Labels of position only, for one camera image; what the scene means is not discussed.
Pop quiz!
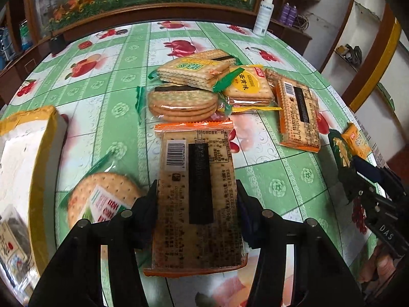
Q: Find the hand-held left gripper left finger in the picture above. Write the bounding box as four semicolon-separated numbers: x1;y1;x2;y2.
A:
28;179;159;307

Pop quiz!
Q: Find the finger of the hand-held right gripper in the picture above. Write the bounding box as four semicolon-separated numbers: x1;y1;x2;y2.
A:
351;157;408;200
338;166;378;205

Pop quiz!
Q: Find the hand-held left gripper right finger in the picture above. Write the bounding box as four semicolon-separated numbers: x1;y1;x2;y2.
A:
236;180;364;307

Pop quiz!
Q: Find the small yellow snack packet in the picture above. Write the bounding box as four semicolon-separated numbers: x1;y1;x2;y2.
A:
341;123;373;160

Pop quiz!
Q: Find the small green snack packet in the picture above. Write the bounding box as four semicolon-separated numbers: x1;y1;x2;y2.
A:
328;129;355;168

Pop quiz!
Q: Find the orange cracker packet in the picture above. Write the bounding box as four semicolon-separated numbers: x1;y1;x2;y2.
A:
143;120;249;277
265;68;321;152

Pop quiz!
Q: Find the round cracker packet black strip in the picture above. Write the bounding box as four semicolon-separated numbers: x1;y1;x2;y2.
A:
136;83;232;125

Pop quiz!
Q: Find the white box with yellow tape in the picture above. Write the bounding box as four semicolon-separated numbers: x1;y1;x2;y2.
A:
0;105;69;306

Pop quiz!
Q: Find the person's right hand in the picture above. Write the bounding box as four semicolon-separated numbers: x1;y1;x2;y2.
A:
359;246;401;283

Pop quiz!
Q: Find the round cracker packet red label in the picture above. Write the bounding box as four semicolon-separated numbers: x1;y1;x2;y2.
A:
62;161;146;231

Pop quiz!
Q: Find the dark shoe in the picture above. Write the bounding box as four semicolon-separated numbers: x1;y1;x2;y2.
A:
343;45;363;66

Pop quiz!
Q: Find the yellow square cracker packet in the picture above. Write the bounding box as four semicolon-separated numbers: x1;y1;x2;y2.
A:
217;65;282;113

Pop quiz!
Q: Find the green square cracker packet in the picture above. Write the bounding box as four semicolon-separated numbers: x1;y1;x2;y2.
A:
149;49;242;92

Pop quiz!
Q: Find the white red-print snack packet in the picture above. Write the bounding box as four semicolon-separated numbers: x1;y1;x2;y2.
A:
0;221;32;282

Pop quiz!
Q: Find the wooden side cabinet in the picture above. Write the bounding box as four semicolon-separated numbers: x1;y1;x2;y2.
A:
268;19;312;55

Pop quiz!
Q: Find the small black device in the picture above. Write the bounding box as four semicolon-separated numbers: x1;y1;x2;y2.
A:
49;35;66;55

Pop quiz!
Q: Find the white spray bottle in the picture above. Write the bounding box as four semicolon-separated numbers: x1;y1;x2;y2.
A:
252;0;277;37

